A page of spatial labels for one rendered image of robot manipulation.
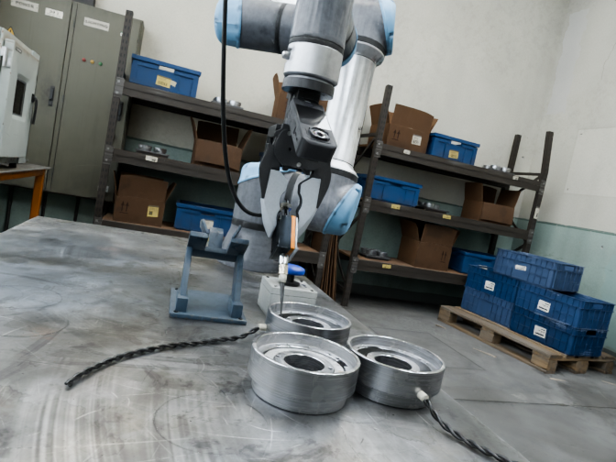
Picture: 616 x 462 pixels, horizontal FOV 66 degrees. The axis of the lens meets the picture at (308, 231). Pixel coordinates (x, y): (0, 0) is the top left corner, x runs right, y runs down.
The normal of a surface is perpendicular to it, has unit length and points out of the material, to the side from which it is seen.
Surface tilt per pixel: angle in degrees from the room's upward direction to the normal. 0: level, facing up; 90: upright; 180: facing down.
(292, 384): 90
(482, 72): 90
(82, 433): 0
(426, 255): 91
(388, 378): 90
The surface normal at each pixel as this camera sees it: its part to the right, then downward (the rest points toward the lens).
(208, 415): 0.19, -0.98
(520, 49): 0.29, 0.14
